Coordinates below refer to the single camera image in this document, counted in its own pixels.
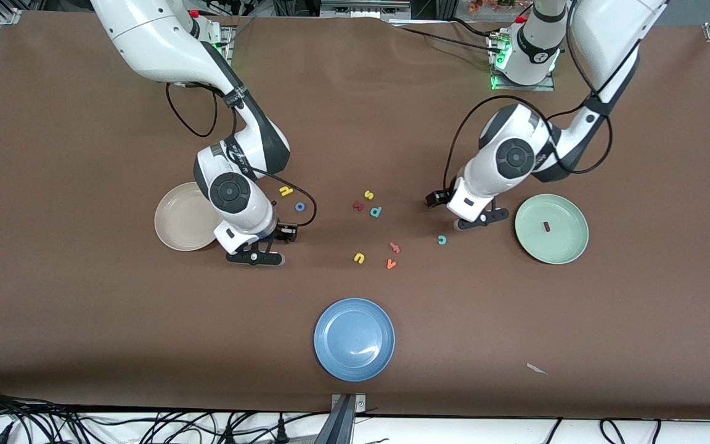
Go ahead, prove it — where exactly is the beige round plate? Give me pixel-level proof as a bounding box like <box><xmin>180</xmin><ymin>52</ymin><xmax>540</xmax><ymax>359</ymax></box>
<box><xmin>154</xmin><ymin>181</ymin><xmax>226</xmax><ymax>252</ymax></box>

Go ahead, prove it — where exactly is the green round plate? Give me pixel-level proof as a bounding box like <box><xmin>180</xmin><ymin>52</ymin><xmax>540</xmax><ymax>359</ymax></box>
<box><xmin>514</xmin><ymin>194</ymin><xmax>590</xmax><ymax>265</ymax></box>

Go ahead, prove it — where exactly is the blue round plate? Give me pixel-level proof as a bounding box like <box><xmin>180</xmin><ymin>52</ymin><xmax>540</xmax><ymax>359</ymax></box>
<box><xmin>314</xmin><ymin>298</ymin><xmax>396</xmax><ymax>382</ymax></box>

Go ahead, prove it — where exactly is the brown table cover sheet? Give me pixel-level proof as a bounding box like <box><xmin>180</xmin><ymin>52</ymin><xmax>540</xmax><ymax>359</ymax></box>
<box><xmin>0</xmin><ymin>11</ymin><xmax>710</xmax><ymax>420</ymax></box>

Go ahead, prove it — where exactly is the orange flower bunch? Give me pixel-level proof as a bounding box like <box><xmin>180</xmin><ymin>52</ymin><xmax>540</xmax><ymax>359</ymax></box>
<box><xmin>469</xmin><ymin>0</ymin><xmax>516</xmax><ymax>14</ymax></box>

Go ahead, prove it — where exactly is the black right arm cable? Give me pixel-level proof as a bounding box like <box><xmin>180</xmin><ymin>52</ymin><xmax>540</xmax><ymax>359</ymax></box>
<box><xmin>165</xmin><ymin>83</ymin><xmax>319</xmax><ymax>229</ymax></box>

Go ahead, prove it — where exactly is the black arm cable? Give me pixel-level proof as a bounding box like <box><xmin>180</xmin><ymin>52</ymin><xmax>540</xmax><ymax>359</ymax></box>
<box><xmin>444</xmin><ymin>0</ymin><xmax>613</xmax><ymax>193</ymax></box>
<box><xmin>165</xmin><ymin>83</ymin><xmax>319</xmax><ymax>229</ymax></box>

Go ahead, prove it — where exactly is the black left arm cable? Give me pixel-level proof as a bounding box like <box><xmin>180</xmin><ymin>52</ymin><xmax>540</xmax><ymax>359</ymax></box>
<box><xmin>444</xmin><ymin>0</ymin><xmax>613</xmax><ymax>193</ymax></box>

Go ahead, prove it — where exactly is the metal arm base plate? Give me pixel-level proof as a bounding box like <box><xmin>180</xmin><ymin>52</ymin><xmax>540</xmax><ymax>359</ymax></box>
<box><xmin>207</xmin><ymin>25</ymin><xmax>234</xmax><ymax>65</ymax></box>
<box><xmin>489</xmin><ymin>31</ymin><xmax>556</xmax><ymax>92</ymax></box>

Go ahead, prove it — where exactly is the black base cable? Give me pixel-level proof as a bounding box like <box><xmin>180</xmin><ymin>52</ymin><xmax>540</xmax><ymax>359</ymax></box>
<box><xmin>392</xmin><ymin>17</ymin><xmax>507</xmax><ymax>55</ymax></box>

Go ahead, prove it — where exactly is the grey metal bracket post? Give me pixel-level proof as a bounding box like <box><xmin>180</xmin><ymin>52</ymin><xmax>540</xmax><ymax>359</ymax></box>
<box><xmin>315</xmin><ymin>393</ymin><xmax>368</xmax><ymax>444</ymax></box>

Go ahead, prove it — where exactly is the silver metal frame bar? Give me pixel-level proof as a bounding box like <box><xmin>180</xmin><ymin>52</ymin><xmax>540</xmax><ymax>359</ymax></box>
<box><xmin>320</xmin><ymin>0</ymin><xmax>411</xmax><ymax>19</ymax></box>

